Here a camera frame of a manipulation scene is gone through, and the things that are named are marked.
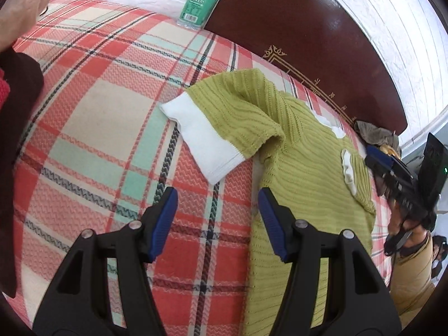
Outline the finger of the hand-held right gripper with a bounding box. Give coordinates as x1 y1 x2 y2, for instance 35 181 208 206
366 145 419 183
373 171 432 219

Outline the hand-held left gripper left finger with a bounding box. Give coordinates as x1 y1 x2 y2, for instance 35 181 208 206
32 186 179 336

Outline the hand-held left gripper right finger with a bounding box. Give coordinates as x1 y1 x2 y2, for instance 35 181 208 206
257 187 401 336

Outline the green knit sweater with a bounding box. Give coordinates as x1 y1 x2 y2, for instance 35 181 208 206
159 69 377 336

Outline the person's right forearm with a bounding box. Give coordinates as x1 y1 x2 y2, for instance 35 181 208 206
388 231 438 328

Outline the person's right hand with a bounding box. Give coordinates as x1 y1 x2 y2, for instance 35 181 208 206
387 196 426 250

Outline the grey striped sweater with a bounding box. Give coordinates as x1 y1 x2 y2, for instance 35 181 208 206
354 121 401 148

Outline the red plaid blanket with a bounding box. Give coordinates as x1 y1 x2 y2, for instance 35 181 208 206
7 0 393 336

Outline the dark brown wooden headboard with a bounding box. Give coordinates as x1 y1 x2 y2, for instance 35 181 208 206
203 0 408 144

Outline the dark maroon cloth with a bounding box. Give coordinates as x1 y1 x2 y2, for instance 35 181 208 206
0 51 45 298

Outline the clear water bottle green label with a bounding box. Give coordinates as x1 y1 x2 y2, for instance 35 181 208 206
176 0 225 30

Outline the beige cloth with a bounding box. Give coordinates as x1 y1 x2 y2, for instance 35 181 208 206
0 0 62 48

